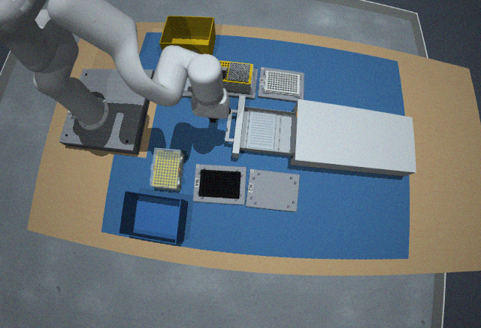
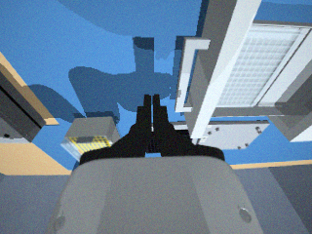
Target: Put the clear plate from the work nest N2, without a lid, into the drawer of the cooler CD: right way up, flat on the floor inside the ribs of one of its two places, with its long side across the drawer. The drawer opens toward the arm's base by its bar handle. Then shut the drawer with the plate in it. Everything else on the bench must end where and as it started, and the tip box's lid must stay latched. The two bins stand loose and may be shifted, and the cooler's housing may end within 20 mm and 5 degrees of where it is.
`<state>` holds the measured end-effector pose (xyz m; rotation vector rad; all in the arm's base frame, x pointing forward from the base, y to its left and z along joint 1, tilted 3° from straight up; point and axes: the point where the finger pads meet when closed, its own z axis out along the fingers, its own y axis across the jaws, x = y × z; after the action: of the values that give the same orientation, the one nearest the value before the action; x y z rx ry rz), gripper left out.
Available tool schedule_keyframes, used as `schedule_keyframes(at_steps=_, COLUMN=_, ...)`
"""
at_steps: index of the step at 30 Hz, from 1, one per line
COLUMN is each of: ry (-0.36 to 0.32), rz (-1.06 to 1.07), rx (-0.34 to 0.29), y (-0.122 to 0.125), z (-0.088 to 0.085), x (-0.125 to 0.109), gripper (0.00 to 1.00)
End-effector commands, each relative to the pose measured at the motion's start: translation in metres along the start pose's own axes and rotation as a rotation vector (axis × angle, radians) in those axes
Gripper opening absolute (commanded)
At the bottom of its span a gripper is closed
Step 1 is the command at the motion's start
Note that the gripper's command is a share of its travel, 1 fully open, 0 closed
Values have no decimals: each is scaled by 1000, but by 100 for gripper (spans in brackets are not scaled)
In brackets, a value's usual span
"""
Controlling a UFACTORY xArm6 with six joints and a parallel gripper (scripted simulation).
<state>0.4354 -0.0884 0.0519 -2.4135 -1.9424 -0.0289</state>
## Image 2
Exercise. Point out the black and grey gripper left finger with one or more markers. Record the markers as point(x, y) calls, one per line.
point(133, 144)

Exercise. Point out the blue open-top bin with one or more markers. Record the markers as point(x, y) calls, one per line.
point(76, 165)

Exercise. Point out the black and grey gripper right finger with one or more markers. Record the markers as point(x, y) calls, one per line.
point(172, 143)

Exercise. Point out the blue bench mat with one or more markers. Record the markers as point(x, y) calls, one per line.
point(98, 58)

